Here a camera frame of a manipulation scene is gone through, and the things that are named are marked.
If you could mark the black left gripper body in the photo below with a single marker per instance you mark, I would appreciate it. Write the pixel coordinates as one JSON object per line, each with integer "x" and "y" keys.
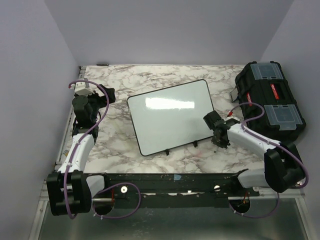
{"x": 97, "y": 101}

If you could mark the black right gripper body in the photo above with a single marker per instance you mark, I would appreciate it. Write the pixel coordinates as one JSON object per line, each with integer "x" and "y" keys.
{"x": 221, "y": 142}

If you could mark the white whiteboard black frame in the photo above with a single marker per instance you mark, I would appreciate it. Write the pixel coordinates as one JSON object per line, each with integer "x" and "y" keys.
{"x": 171, "y": 117}

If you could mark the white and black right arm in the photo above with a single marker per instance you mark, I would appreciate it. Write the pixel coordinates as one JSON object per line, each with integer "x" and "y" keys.
{"x": 283, "y": 167}

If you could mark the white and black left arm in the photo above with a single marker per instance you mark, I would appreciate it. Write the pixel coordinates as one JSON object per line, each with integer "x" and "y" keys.
{"x": 70, "y": 190}

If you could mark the black plastic toolbox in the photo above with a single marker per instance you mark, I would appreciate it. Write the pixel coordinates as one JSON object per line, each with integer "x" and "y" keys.
{"x": 267, "y": 101}

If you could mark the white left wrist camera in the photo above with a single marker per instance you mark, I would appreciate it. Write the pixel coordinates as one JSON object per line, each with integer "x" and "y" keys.
{"x": 82, "y": 88}

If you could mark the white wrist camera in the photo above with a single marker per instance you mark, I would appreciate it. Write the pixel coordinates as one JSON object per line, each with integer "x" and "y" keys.
{"x": 230, "y": 116}
{"x": 82, "y": 88}

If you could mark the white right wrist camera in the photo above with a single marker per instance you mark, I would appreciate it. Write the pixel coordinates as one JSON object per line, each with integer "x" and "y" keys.
{"x": 230, "y": 116}

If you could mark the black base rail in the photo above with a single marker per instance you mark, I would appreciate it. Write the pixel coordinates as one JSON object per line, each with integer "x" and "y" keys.
{"x": 170, "y": 190}

